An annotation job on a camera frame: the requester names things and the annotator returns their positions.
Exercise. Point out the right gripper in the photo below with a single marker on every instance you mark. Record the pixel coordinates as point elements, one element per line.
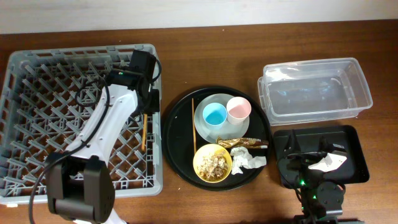
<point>306,156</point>

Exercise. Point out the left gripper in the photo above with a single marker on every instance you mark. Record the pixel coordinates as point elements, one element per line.
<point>152,101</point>

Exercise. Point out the gold snack wrapper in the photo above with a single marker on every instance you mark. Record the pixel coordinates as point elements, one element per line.
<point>249,143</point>

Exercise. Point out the white tissue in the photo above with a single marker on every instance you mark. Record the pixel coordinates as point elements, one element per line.
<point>242,158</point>

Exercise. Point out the pink plastic cup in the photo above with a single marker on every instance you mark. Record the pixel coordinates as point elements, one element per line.
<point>238,109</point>

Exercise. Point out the yellow bowl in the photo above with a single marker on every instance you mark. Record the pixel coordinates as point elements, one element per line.
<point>210,149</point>

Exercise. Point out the food scraps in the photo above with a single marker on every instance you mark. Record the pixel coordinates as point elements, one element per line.
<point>213,167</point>

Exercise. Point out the blue plastic cup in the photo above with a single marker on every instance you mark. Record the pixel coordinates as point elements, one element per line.
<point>214,115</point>

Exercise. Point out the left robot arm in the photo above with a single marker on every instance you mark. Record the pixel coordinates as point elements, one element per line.
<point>78,182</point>

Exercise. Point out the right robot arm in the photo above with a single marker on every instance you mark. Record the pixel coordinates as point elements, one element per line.
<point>321,198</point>

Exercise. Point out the grey dishwasher rack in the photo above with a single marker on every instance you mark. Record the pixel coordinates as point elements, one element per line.
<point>39,116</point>

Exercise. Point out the black rectangular tray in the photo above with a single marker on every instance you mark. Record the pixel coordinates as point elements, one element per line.
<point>353,170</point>

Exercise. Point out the clear plastic bin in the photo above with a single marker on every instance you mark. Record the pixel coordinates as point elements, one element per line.
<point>313,91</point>

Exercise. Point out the grey round plate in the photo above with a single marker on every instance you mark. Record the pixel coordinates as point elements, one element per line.
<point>227,131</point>

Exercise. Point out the round black tray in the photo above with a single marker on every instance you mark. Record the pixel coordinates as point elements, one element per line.
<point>177,138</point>

